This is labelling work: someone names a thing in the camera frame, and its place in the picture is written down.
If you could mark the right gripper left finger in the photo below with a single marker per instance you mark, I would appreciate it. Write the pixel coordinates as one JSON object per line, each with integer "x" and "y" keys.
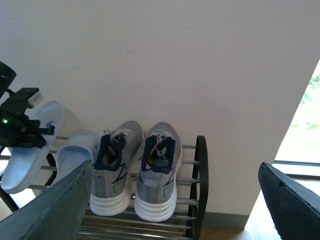
{"x": 57, "y": 213}

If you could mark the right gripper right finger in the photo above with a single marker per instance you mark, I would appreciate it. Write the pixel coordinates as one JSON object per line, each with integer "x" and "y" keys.
{"x": 294, "y": 209}

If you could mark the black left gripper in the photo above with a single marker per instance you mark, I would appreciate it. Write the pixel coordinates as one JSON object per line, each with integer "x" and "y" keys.
{"x": 17, "y": 130}

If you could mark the light blue slide sandal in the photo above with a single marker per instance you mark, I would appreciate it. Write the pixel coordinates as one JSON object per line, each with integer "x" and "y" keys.
{"x": 80, "y": 147}
{"x": 25, "y": 163}

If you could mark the grey knit sneaker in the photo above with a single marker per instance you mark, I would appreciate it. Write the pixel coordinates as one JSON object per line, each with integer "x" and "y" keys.
{"x": 156, "y": 188}
{"x": 112, "y": 185}

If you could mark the black metal shoe rack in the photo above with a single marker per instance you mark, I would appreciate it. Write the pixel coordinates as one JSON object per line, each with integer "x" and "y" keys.
{"x": 184, "y": 224}

